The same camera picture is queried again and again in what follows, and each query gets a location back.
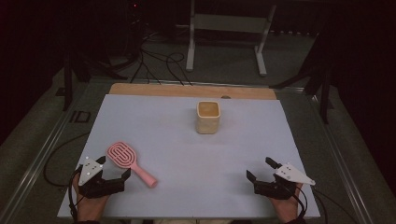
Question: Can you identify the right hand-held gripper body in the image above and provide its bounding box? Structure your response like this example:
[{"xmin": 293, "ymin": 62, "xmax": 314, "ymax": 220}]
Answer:
[{"xmin": 253, "ymin": 161, "xmax": 317, "ymax": 201}]

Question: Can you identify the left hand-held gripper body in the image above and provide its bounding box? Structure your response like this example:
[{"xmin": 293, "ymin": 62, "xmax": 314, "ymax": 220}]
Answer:
[{"xmin": 78, "ymin": 156, "xmax": 126, "ymax": 200}]

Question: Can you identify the pink hairbrush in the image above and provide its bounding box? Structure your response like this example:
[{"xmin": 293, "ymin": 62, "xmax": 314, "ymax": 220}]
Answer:
[{"xmin": 106, "ymin": 141, "xmax": 159, "ymax": 189}]

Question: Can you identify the beige square cup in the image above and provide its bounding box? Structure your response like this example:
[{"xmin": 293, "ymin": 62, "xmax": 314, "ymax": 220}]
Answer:
[{"xmin": 195, "ymin": 100, "xmax": 221, "ymax": 135}]

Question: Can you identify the person's right hand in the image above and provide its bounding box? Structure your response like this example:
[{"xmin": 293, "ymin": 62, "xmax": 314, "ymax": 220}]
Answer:
[{"xmin": 269, "ymin": 183, "xmax": 304, "ymax": 224}]

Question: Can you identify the person's left hand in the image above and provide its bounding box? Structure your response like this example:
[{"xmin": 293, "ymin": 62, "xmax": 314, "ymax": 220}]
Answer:
[{"xmin": 72, "ymin": 176, "xmax": 110, "ymax": 223}]

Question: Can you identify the white table mat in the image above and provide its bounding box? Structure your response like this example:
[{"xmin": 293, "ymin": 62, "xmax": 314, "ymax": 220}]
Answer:
[{"xmin": 57, "ymin": 93, "xmax": 321, "ymax": 219}]

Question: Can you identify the black tripod stand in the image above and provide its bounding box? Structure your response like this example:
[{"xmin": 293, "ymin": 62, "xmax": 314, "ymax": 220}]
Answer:
[
  {"xmin": 61, "ymin": 50, "xmax": 129, "ymax": 112},
  {"xmin": 269, "ymin": 29, "xmax": 336, "ymax": 125}
]

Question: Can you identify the white metal stand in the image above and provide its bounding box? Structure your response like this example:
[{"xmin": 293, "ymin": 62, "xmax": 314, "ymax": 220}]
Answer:
[{"xmin": 185, "ymin": 0, "xmax": 277, "ymax": 77}]

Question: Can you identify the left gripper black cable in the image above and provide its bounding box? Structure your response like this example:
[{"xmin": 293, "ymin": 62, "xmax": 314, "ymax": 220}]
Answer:
[{"xmin": 67, "ymin": 166, "xmax": 84, "ymax": 224}]

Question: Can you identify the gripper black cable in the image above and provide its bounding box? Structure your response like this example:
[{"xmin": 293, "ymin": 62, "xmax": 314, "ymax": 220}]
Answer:
[
  {"xmin": 279, "ymin": 181, "xmax": 309, "ymax": 220},
  {"xmin": 67, "ymin": 166, "xmax": 84, "ymax": 224}
]

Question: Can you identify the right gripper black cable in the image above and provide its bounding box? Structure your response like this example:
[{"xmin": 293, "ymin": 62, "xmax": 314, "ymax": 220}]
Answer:
[{"xmin": 279, "ymin": 181, "xmax": 309, "ymax": 220}]

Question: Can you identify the black floor cable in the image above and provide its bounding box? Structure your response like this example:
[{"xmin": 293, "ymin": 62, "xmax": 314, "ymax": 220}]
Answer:
[
  {"xmin": 312, "ymin": 188, "xmax": 360, "ymax": 224},
  {"xmin": 43, "ymin": 132, "xmax": 92, "ymax": 189}
]

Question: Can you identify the aluminium frame rail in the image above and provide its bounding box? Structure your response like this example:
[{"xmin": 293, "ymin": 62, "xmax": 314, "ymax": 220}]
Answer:
[
  {"xmin": 306, "ymin": 92, "xmax": 372, "ymax": 224},
  {"xmin": 0, "ymin": 83, "xmax": 92, "ymax": 224}
]

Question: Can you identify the tangle of black cables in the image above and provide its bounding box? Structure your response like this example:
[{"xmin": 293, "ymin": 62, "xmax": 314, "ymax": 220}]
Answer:
[{"xmin": 129, "ymin": 29, "xmax": 193, "ymax": 86}]

